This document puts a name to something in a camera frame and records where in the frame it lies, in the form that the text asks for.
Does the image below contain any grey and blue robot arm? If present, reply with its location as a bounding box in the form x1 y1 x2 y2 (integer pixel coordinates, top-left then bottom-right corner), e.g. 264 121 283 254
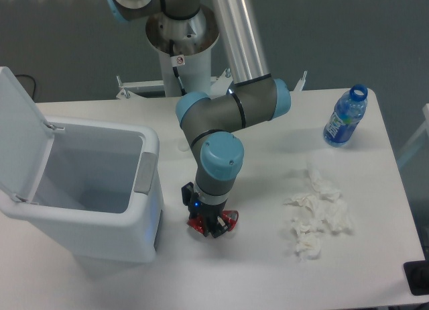
107 0 291 238

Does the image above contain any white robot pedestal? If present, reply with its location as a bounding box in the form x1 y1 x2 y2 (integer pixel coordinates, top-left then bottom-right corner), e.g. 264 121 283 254
145 5 219 97

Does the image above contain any black device at edge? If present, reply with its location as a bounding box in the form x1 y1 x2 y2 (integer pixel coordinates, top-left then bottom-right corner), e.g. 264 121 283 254
404 260 428 296

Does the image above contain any white trash bin lid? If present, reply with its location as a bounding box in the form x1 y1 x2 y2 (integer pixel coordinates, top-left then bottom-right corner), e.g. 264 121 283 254
1 66 64 202

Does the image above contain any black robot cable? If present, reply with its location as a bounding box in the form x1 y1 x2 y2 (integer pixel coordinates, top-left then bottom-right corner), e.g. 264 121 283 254
169 39 188 97

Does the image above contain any white bottle cap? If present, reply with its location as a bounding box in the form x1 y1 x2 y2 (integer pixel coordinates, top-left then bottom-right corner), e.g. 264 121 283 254
178 140 190 152

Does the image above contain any blue plastic bottle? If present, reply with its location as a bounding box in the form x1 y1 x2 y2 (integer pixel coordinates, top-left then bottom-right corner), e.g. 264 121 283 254
323 84 368 148

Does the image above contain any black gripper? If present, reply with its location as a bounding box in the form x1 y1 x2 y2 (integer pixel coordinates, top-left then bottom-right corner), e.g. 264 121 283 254
181 182 229 238

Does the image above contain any white trash bin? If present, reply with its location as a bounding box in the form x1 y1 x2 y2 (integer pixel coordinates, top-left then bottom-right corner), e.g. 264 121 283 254
1 116 164 263

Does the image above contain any white frame at right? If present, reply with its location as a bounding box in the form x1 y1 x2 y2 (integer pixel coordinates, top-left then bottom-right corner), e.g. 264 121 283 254
396 104 428 170

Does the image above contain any crumpled white tissue pile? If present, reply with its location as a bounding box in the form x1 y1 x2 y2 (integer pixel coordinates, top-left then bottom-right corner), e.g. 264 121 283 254
284 166 354 260

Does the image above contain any black floor cable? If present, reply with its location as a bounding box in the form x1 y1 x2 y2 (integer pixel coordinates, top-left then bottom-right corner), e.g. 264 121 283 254
15 74 38 98

